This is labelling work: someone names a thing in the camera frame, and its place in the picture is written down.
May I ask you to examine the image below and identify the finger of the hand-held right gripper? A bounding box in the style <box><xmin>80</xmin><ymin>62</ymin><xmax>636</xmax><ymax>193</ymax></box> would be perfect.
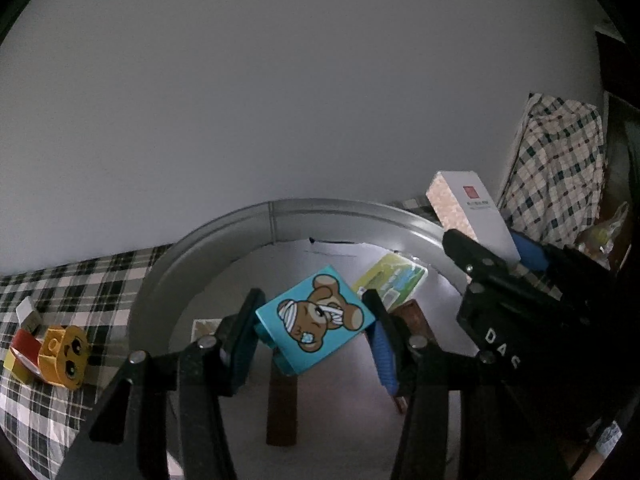
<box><xmin>509</xmin><ymin>230</ymin><xmax>556</xmax><ymax>273</ymax></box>
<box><xmin>442</xmin><ymin>229</ymin><xmax>521</xmax><ymax>286</ymax></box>

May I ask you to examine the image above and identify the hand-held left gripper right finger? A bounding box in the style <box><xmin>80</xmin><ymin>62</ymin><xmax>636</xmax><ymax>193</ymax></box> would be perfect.
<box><xmin>362</xmin><ymin>289</ymin><xmax>571</xmax><ymax>480</ymax></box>

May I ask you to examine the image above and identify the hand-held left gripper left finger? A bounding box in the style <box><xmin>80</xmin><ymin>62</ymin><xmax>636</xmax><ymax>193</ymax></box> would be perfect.
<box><xmin>57</xmin><ymin>287</ymin><xmax>266</xmax><ymax>480</ymax></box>

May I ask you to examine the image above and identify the brown block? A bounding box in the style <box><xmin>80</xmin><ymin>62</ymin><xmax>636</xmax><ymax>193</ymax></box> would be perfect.
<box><xmin>390</xmin><ymin>299</ymin><xmax>438</xmax><ymax>346</ymax></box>

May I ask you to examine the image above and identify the white box with red label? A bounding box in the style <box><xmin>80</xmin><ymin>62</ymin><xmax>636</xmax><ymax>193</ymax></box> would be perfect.
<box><xmin>426</xmin><ymin>171</ymin><xmax>522</xmax><ymax>266</ymax></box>

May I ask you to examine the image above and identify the teal bear toy block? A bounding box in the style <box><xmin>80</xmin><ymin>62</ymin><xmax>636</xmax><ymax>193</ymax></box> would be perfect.
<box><xmin>255</xmin><ymin>265</ymin><xmax>377</xmax><ymax>377</ymax></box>

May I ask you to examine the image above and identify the green printed card pack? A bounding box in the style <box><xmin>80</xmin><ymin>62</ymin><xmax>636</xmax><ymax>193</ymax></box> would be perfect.
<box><xmin>352</xmin><ymin>252</ymin><xmax>429</xmax><ymax>311</ymax></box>

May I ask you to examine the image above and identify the dark brown strip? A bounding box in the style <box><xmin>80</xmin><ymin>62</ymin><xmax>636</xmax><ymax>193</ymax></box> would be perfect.
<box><xmin>266</xmin><ymin>355</ymin><xmax>298</xmax><ymax>446</ymax></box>

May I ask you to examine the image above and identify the blue round cookie tin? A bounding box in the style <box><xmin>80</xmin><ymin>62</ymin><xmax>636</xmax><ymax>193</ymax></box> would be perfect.
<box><xmin>127</xmin><ymin>198</ymin><xmax>481</xmax><ymax>480</ymax></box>

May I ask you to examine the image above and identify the yellow toy block with face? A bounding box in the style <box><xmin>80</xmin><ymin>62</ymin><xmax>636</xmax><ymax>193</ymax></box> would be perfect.
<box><xmin>37</xmin><ymin>325</ymin><xmax>91</xmax><ymax>391</ymax></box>

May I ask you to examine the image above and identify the white power adapter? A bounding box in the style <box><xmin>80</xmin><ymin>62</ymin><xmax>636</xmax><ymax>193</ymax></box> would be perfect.
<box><xmin>15</xmin><ymin>296</ymin><xmax>43</xmax><ymax>333</ymax></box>

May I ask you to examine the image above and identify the red cylinder toy block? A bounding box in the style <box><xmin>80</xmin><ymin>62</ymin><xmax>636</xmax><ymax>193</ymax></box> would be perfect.
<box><xmin>11</xmin><ymin>329</ymin><xmax>43</xmax><ymax>376</ymax></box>

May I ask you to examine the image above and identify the white paper liner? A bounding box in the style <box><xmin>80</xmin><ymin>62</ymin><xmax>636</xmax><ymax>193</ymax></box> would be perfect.
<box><xmin>170</xmin><ymin>240</ymin><xmax>466</xmax><ymax>480</ymax></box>

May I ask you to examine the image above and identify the clear plastic bag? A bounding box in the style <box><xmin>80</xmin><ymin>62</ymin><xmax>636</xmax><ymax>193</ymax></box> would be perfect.
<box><xmin>575</xmin><ymin>202</ymin><xmax>631</xmax><ymax>271</ymax></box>

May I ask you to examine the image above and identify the plaid draped cloth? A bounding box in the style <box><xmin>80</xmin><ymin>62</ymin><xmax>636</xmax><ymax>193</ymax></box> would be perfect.
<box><xmin>497</xmin><ymin>92</ymin><xmax>608</xmax><ymax>251</ymax></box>

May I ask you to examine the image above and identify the plaid tablecloth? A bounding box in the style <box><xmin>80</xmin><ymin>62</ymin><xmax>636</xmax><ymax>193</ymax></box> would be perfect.
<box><xmin>0</xmin><ymin>197</ymin><xmax>436</xmax><ymax>480</ymax></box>

